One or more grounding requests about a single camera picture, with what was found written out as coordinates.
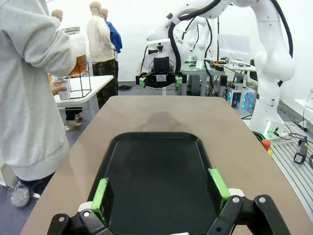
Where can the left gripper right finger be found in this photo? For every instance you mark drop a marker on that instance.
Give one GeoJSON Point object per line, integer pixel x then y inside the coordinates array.
{"type": "Point", "coordinates": [220, 186]}

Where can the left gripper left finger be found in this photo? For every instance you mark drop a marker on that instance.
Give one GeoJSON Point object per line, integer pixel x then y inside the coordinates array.
{"type": "Point", "coordinates": [99, 195]}

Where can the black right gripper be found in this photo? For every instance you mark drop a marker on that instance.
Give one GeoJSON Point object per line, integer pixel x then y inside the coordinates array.
{"type": "Point", "coordinates": [160, 78]}

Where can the tall clear cup with ice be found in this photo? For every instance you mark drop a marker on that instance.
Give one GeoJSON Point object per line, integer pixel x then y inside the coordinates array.
{"type": "Point", "coordinates": [64, 94]}

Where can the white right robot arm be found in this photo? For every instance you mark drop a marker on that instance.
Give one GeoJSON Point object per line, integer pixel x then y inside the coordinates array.
{"type": "Point", "coordinates": [274, 63]}

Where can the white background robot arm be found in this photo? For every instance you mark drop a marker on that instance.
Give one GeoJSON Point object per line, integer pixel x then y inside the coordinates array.
{"type": "Point", "coordinates": [199, 34]}

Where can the glass drink dispenser jar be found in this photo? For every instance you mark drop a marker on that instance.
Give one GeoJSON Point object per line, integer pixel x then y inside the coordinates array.
{"type": "Point", "coordinates": [79, 49]}

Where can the person's right hand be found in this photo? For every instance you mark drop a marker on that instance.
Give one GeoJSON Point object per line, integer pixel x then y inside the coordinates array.
{"type": "Point", "coordinates": [55, 88]}

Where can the mannequin in blue jacket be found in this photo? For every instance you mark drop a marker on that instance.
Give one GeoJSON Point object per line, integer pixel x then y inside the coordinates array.
{"type": "Point", "coordinates": [117, 39]}

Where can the yellow emergency stop button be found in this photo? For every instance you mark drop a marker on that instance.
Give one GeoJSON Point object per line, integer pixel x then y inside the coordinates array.
{"type": "Point", "coordinates": [267, 145]}

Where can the white side table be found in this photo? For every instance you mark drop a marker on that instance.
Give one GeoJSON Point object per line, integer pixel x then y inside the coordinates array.
{"type": "Point", "coordinates": [97, 83]}

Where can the black plastic tray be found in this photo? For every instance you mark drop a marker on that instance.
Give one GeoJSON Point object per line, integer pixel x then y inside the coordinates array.
{"type": "Point", "coordinates": [159, 171]}

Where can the mannequin in white sweater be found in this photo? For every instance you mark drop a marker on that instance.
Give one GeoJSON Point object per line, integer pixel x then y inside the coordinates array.
{"type": "Point", "coordinates": [100, 41]}

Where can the glass bowl of ice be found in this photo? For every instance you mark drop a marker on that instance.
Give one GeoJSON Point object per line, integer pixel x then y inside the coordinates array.
{"type": "Point", "coordinates": [18, 197]}

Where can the computer with blue fans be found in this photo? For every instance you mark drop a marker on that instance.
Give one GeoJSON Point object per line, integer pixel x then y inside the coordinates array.
{"type": "Point", "coordinates": [242, 100]}

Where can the person in grey sweatshirt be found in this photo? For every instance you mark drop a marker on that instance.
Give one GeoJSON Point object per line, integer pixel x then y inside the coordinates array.
{"type": "Point", "coordinates": [24, 98]}

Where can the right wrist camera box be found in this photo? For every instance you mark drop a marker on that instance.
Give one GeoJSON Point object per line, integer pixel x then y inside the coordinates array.
{"type": "Point", "coordinates": [161, 64]}

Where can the aluminium frame workbench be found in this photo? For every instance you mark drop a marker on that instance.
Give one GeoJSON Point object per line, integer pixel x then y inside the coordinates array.
{"type": "Point", "coordinates": [195, 73]}

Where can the aluminium slotted base plate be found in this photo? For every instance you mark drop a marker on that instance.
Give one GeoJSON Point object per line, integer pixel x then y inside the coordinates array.
{"type": "Point", "coordinates": [293, 176]}

